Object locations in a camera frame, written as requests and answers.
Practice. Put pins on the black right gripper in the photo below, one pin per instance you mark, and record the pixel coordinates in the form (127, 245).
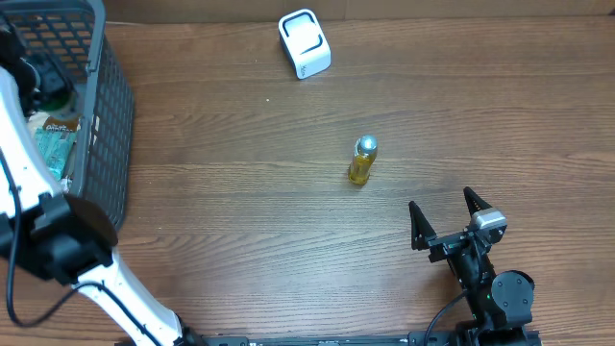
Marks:
(424, 231)

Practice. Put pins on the yellow oil bottle silver cap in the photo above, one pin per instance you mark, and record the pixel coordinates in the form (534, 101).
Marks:
(364, 155)

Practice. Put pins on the green lid white jar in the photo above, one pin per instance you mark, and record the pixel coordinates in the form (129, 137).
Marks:
(63, 108)

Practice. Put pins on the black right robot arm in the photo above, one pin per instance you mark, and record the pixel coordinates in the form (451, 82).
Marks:
(500, 303)

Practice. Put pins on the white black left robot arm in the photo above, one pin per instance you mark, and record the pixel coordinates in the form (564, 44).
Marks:
(49, 232)

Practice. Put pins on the white barcode scanner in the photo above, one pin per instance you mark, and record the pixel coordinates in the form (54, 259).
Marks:
(304, 43)

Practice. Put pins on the brown cardboard back panel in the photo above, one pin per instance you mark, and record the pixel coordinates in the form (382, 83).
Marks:
(209, 11)

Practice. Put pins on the brown snack packet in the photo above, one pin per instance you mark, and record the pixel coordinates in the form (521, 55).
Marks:
(45, 121)

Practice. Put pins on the teal snack packet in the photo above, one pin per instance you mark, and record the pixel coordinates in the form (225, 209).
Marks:
(55, 147)

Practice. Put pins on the grey plastic mesh basket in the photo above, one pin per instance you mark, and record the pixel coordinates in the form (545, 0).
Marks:
(72, 33)

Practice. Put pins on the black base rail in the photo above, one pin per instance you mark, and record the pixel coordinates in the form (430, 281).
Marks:
(410, 339)

